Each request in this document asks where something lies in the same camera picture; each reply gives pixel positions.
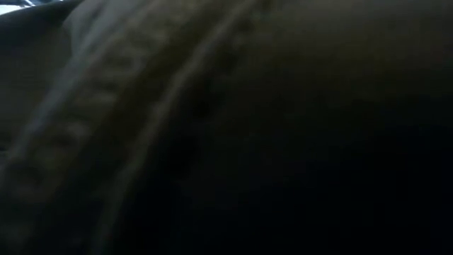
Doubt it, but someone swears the beige garment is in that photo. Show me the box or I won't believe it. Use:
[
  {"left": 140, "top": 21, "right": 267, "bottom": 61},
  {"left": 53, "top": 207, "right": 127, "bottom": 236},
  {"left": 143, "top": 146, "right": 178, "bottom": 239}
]
[{"left": 0, "top": 0, "right": 453, "bottom": 255}]

